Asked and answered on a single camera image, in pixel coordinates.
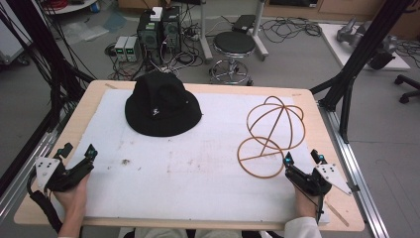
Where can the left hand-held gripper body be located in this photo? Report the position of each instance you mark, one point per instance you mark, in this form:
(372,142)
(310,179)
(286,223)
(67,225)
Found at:
(62,180)

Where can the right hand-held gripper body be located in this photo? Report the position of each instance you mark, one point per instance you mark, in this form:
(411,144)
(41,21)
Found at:
(310,185)

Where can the black bucket hat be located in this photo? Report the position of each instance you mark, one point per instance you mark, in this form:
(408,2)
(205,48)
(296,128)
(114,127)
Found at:
(161,99)

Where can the person's right hand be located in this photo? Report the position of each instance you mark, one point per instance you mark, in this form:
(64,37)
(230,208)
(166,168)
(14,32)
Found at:
(305,206)

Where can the person's left hand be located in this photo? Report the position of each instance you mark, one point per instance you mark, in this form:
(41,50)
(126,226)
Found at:
(72,201)

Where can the thin wooden strip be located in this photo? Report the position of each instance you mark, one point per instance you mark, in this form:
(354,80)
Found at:
(336,213)

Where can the white foam mat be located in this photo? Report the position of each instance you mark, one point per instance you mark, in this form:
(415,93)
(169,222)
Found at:
(198,185)

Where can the grey power supply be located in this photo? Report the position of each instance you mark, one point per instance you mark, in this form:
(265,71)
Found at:
(132,49)
(121,48)

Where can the black office chair base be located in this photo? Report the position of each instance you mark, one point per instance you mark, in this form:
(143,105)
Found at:
(407,84)

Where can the white platform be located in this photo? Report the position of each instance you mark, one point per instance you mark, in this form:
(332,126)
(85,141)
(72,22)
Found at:
(333,43)

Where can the grey case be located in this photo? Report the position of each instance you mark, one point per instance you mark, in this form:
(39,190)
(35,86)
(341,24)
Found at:
(10,46)

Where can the clear plastic sheet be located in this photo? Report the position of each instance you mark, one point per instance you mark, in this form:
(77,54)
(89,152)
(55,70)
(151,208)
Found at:
(82,31)

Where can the grey robot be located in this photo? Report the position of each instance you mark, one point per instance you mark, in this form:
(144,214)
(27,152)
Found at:
(350,34)

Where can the white stand leg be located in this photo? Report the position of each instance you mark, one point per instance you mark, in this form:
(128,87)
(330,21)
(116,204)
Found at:
(259,36)
(205,39)

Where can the black computer tower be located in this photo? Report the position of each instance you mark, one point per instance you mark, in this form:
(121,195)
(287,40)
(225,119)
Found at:
(150,38)
(171,31)

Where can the black round stool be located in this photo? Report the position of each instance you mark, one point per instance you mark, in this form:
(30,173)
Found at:
(233,43)

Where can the round white table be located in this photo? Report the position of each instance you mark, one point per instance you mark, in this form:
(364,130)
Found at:
(72,6)

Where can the black flat box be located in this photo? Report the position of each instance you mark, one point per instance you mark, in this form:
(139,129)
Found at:
(243,23)

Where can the white box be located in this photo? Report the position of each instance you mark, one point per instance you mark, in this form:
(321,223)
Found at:
(157,14)

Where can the aluminium rail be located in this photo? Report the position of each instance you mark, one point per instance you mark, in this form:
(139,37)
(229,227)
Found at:
(356,165)
(23,175)

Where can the black metal frame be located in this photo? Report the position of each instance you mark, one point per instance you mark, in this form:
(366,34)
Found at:
(49,49)
(363,49)

